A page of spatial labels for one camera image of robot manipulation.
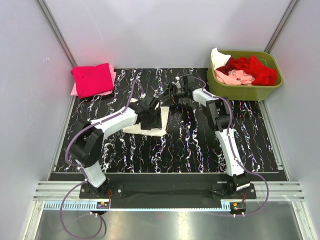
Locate white cloth in bin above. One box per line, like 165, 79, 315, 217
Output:
210, 47, 231, 70

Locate olive green plastic bin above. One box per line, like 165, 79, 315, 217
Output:
207, 49, 283, 102

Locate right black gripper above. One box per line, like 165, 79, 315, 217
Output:
158, 82, 188, 108

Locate pink cloth in bin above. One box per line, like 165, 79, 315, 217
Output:
215, 69, 255, 86

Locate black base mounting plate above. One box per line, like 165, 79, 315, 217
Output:
46, 170, 287, 209

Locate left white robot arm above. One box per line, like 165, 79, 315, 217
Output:
65, 95, 162, 198

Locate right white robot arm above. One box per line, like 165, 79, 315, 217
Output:
161, 74, 250, 199

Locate dark red cloth in bin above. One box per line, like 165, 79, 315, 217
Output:
216, 57, 235, 76

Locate folded magenta t shirt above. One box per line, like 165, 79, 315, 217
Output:
71, 62, 116, 99

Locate cream white t shirt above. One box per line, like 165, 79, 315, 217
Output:
120, 102, 169, 137

